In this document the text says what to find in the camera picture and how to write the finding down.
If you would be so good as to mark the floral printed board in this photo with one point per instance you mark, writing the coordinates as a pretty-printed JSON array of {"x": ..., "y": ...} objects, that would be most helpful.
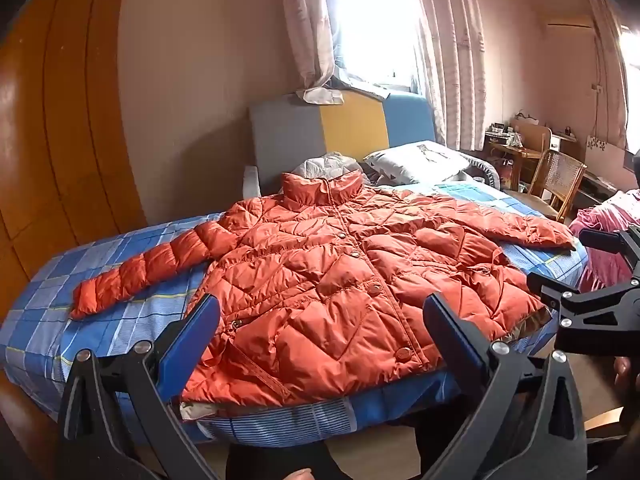
[{"x": 605, "y": 144}]

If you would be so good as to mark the grey yellow blue headboard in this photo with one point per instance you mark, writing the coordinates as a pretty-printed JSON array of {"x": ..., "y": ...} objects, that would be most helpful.
[{"x": 350, "y": 125}]

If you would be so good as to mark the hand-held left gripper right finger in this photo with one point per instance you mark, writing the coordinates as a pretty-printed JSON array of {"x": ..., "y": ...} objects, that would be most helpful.
[{"x": 452, "y": 340}]

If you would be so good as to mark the wooden desk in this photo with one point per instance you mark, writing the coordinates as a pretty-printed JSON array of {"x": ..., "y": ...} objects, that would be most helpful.
[{"x": 520, "y": 147}]

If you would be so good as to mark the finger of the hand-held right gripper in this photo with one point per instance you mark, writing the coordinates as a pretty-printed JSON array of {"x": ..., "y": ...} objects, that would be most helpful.
[
  {"x": 607, "y": 242},
  {"x": 590, "y": 310}
]

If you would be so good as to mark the orange wooden wardrobe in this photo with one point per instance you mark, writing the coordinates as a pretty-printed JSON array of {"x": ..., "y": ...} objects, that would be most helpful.
[{"x": 55, "y": 125}]

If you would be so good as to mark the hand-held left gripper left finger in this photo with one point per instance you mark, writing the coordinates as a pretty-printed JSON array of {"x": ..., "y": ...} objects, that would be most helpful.
[{"x": 192, "y": 342}]

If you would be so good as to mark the bed with blue plaid sheet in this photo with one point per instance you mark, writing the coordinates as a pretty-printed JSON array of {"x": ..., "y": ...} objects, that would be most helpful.
[{"x": 100, "y": 280}]

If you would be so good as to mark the wooden rattan chair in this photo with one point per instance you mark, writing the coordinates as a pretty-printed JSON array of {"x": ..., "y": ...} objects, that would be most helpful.
[{"x": 557, "y": 180}]

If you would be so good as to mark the orange puffer jacket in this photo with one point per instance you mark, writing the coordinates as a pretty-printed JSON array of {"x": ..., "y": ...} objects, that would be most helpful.
[{"x": 320, "y": 270}]

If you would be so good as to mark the pink cloth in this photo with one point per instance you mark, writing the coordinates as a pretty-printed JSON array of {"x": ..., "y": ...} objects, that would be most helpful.
[{"x": 607, "y": 215}]

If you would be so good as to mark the person's right hand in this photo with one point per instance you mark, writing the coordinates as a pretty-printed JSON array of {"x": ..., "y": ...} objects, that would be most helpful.
[{"x": 623, "y": 372}]

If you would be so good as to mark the grey ribbed cushion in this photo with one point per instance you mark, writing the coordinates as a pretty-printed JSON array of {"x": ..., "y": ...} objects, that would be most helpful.
[{"x": 482, "y": 172}]

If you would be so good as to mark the pink patterned curtain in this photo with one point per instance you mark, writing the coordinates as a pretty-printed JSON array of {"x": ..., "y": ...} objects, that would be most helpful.
[
  {"x": 307, "y": 20},
  {"x": 450, "y": 50},
  {"x": 607, "y": 60}
]

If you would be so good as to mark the white bedside armrest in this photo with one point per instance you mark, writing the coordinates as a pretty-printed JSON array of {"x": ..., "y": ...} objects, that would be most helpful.
[{"x": 251, "y": 180}]

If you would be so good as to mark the bright side window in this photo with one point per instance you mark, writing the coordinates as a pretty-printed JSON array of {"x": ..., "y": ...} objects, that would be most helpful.
[{"x": 631, "y": 90}]

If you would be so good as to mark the white printed pillow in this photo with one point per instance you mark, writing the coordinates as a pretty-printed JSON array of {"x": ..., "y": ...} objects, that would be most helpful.
[{"x": 415, "y": 160}]

